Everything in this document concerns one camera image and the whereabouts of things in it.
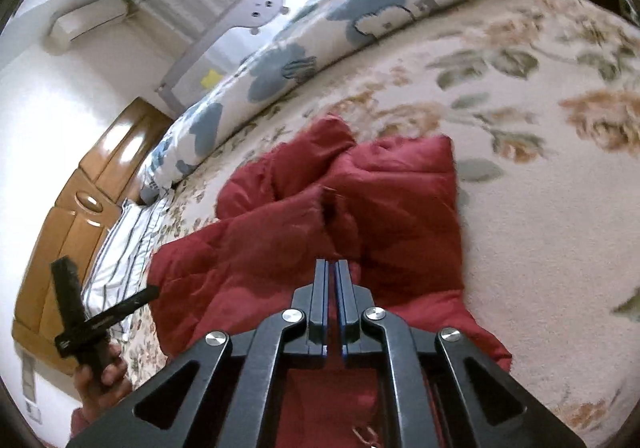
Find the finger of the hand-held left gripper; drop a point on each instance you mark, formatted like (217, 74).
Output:
(140, 298)

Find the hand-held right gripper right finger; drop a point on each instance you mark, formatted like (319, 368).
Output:
(344, 298)

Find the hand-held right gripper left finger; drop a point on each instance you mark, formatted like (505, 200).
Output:
(320, 298)

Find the red padded jacket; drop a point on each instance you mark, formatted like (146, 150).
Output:
(390, 208)

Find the person's left hand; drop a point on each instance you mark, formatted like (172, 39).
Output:
(102, 390)

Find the striped pillow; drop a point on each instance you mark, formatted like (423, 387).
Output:
(125, 248)

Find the wooden headboard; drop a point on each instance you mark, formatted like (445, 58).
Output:
(65, 228)

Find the floral bed blanket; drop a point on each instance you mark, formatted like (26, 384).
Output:
(540, 238)

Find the white air conditioner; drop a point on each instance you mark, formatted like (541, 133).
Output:
(85, 20)

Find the wall outlet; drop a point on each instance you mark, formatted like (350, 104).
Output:
(31, 388)

